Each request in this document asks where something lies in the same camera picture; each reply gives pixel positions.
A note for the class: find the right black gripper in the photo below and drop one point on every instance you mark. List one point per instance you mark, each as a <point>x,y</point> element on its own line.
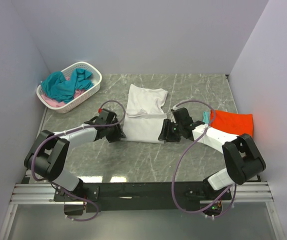
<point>167,125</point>

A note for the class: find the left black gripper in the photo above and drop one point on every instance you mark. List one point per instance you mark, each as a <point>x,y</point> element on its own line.
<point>118,133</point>

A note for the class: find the white t shirt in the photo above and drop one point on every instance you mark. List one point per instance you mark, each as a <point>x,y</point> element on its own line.
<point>144,117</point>

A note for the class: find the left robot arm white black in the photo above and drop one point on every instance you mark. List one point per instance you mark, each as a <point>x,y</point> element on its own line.
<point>48,154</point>

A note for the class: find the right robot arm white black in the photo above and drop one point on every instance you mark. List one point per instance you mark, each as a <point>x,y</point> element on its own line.
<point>242,158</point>

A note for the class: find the folded light teal t shirt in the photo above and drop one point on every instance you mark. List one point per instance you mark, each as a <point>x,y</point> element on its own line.
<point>206,117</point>

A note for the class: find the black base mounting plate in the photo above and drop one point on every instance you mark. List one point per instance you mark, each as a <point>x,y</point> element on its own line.
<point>131,196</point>

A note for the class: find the folded orange t shirt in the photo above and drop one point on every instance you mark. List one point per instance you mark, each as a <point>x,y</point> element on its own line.
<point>232,123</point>

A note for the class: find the pink t shirt in basket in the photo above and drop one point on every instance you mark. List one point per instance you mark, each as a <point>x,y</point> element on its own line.
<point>54,103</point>

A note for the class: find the teal t shirt in basket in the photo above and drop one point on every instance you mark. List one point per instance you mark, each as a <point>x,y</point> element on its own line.
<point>58,88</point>

